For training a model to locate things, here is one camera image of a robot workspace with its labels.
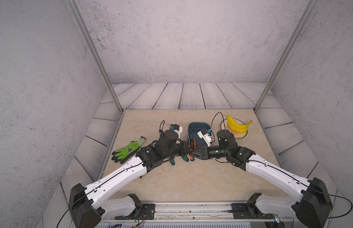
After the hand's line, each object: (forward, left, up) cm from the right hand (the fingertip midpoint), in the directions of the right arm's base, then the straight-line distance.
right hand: (191, 155), depth 69 cm
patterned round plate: (+36, -27, -23) cm, 51 cm away
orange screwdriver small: (-1, 0, 0) cm, 1 cm away
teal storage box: (+32, -3, -20) cm, 37 cm away
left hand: (+3, -2, +2) cm, 4 cm away
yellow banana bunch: (+32, -37, -20) cm, 53 cm away
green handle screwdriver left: (+6, +11, -20) cm, 24 cm away
